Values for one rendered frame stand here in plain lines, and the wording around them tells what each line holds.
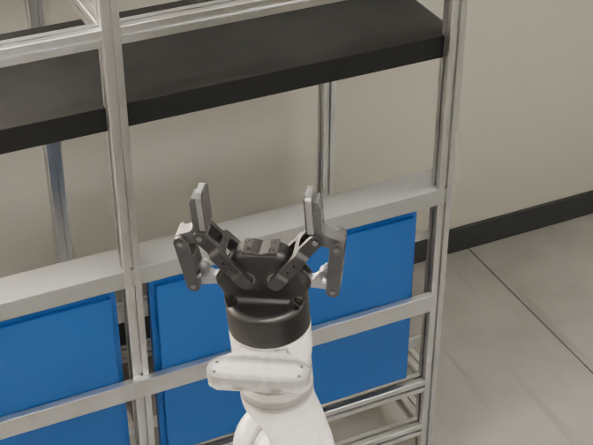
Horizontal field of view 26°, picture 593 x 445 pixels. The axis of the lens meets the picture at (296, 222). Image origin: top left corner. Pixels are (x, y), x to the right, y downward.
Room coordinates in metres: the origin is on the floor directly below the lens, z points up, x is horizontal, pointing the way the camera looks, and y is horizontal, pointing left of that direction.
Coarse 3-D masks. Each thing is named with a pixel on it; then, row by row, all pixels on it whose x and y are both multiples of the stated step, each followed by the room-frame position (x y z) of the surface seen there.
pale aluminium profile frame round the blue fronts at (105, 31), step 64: (256, 0) 2.52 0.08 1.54; (320, 0) 2.58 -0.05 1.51; (448, 0) 2.75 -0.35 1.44; (0, 64) 2.28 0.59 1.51; (448, 64) 2.72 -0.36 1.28; (128, 128) 2.39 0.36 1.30; (320, 128) 3.34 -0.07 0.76; (448, 128) 2.73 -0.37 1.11; (64, 192) 2.99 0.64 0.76; (128, 192) 2.38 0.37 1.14; (320, 192) 3.33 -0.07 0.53; (448, 192) 2.73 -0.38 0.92; (64, 256) 2.98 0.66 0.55; (128, 256) 2.38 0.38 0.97; (128, 320) 2.37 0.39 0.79; (384, 320) 2.64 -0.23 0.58; (128, 384) 2.35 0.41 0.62
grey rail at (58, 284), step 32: (352, 192) 2.71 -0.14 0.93; (384, 192) 2.71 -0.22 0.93; (416, 192) 2.71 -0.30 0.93; (224, 224) 2.57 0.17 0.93; (256, 224) 2.57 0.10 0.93; (288, 224) 2.57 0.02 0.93; (352, 224) 2.62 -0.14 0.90; (96, 256) 2.43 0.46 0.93; (160, 256) 2.43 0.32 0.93; (0, 288) 2.31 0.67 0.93; (32, 288) 2.31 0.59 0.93; (64, 288) 2.31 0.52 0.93; (96, 288) 2.34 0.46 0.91; (0, 320) 2.25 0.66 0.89
